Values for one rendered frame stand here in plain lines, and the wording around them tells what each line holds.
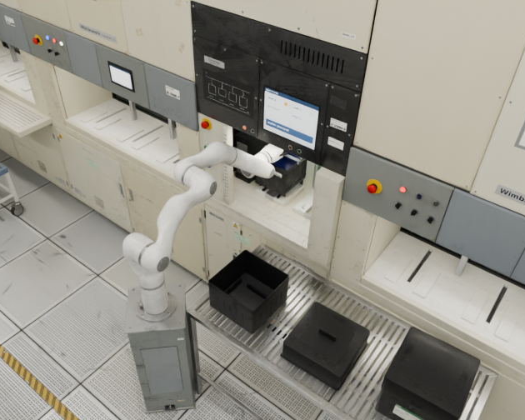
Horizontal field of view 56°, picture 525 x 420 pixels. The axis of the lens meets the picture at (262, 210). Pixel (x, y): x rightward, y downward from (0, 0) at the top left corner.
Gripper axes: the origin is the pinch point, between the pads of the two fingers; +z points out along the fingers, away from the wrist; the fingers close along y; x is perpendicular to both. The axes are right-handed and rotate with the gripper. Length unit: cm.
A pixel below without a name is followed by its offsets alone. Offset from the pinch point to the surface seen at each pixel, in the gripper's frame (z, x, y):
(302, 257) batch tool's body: -30, -39, 37
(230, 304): -83, -31, 32
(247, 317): -83, -32, 42
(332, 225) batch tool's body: -35, -4, 54
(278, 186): -10.2, -19.3, 6.1
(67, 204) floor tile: -36, -119, -187
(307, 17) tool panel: -30, 84, 28
